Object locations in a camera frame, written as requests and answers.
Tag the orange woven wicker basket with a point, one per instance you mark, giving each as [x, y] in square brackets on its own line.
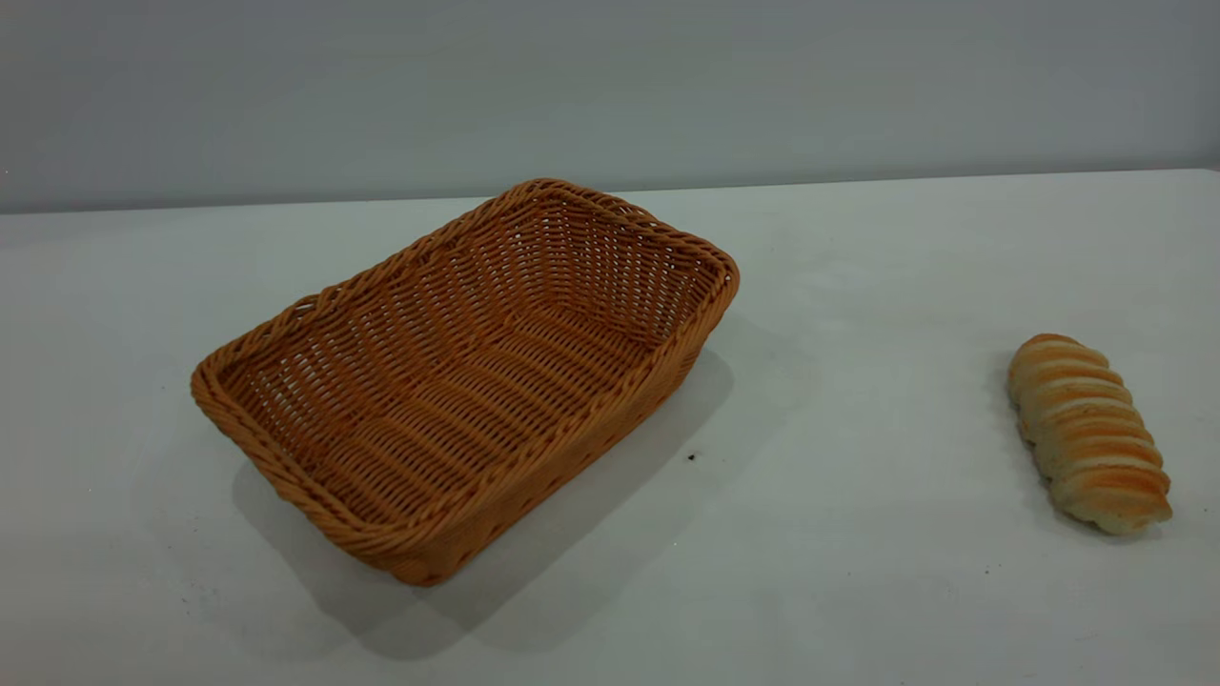
[477, 381]

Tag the striped long bread roll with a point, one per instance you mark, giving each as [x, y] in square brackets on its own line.
[1087, 433]

